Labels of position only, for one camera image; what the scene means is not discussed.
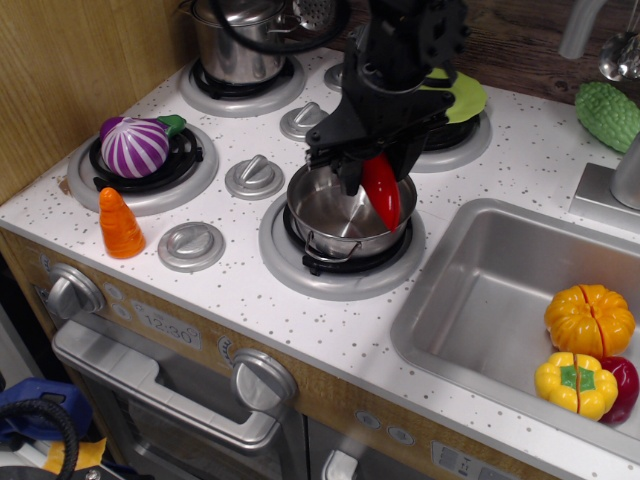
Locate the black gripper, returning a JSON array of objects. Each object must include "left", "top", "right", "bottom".
[{"left": 306, "top": 36, "right": 455, "bottom": 196}]

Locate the red toy chili pepper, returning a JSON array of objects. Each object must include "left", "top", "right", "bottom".
[{"left": 361, "top": 153, "right": 401, "bottom": 232}]

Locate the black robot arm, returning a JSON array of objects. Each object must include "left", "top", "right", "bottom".
[{"left": 305, "top": 1, "right": 470, "bottom": 196}]

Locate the small steel pot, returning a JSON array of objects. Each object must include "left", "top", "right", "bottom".
[{"left": 285, "top": 167, "right": 417, "bottom": 263}]

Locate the tall steel stock pot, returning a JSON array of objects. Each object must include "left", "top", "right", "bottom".
[{"left": 188, "top": 1, "right": 285, "bottom": 86}]

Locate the yellow toy bell pepper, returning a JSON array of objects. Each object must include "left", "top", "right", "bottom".
[{"left": 534, "top": 352, "right": 618, "bottom": 421}]

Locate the back right stove burner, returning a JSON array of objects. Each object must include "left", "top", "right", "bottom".
[{"left": 411, "top": 112, "right": 492, "bottom": 173}]

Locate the stove burner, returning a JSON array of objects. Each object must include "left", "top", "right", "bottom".
[
  {"left": 178, "top": 56, "right": 306, "bottom": 118},
  {"left": 258, "top": 194, "right": 426, "bottom": 301},
  {"left": 411, "top": 112, "right": 492, "bottom": 173},
  {"left": 67, "top": 115, "right": 219, "bottom": 216}
]

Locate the silver stovetop knob back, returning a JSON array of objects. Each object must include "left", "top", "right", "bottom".
[{"left": 279, "top": 102, "right": 328, "bottom": 142}]

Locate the silver stovetop knob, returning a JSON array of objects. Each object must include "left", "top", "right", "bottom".
[
  {"left": 279, "top": 102, "right": 328, "bottom": 142},
  {"left": 157, "top": 222, "right": 225, "bottom": 273},
  {"left": 225, "top": 155, "right": 285, "bottom": 201},
  {"left": 324, "top": 63, "right": 344, "bottom": 92}
]

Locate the silver stovetop knob rear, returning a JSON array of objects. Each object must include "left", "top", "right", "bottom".
[{"left": 324, "top": 63, "right": 344, "bottom": 92}]

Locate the front right stove burner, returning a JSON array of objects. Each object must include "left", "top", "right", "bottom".
[{"left": 258, "top": 194, "right": 426, "bottom": 301}]

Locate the green toy lettuce leaf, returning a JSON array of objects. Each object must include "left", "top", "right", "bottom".
[{"left": 420, "top": 68, "right": 488, "bottom": 124}]

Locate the silver stovetop knob middle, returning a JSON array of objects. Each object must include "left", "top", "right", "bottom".
[{"left": 225, "top": 155, "right": 285, "bottom": 201}]

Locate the silver sink basin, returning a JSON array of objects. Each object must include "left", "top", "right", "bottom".
[{"left": 391, "top": 199, "right": 639, "bottom": 461}]

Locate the steel perforated skimmer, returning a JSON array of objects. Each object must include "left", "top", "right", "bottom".
[{"left": 292, "top": 0, "right": 335, "bottom": 31}]

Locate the back left stove burner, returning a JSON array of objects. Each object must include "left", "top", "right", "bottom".
[{"left": 178, "top": 56, "right": 306, "bottom": 118}]

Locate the front left stove burner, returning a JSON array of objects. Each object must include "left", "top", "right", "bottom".
[{"left": 67, "top": 115, "right": 219, "bottom": 216}]

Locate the silver stovetop knob front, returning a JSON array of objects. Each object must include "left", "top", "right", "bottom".
[{"left": 157, "top": 222, "right": 225, "bottom": 273}]

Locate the green toy bitter gourd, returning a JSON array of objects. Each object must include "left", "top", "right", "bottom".
[{"left": 575, "top": 82, "right": 639, "bottom": 154}]

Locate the silver faucet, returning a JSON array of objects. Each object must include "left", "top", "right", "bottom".
[{"left": 558, "top": 1, "right": 639, "bottom": 232}]

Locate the purple striped toy onion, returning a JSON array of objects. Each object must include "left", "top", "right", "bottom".
[{"left": 99, "top": 115, "right": 186, "bottom": 179}]

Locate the right oven dial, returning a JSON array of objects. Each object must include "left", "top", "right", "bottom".
[{"left": 231, "top": 348, "right": 298, "bottom": 413}]

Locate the oven dial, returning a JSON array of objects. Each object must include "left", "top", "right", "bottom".
[
  {"left": 231, "top": 348, "right": 298, "bottom": 413},
  {"left": 47, "top": 263, "right": 106, "bottom": 319}
]

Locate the hanging steel ladle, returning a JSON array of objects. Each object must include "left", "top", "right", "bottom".
[{"left": 599, "top": 1, "right": 639, "bottom": 82}]

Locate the orange toy carrot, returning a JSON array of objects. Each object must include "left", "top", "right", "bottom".
[{"left": 99, "top": 187, "right": 146, "bottom": 259}]

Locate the orange toy pumpkin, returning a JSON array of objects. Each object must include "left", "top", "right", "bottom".
[{"left": 544, "top": 284, "right": 636, "bottom": 359}]

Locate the oven clock display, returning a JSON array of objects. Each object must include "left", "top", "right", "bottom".
[{"left": 131, "top": 300, "right": 202, "bottom": 351}]

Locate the dark red toy fruit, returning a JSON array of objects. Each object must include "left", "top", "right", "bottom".
[{"left": 600, "top": 356, "right": 639, "bottom": 425}]

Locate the left oven dial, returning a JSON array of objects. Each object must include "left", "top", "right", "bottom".
[{"left": 47, "top": 263, "right": 106, "bottom": 319}]

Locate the blue object on floor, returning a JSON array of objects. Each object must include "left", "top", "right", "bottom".
[{"left": 1, "top": 378, "right": 93, "bottom": 442}]

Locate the yellow cloth on floor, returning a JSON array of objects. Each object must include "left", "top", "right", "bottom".
[{"left": 43, "top": 438, "right": 107, "bottom": 474}]

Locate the silver dishwasher handle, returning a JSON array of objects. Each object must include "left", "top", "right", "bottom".
[{"left": 321, "top": 450, "right": 359, "bottom": 480}]

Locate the silver oven door handle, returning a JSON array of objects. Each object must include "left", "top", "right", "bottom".
[{"left": 53, "top": 321, "right": 280, "bottom": 455}]

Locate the black floor cable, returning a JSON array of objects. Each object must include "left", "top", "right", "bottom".
[{"left": 0, "top": 398, "right": 81, "bottom": 480}]

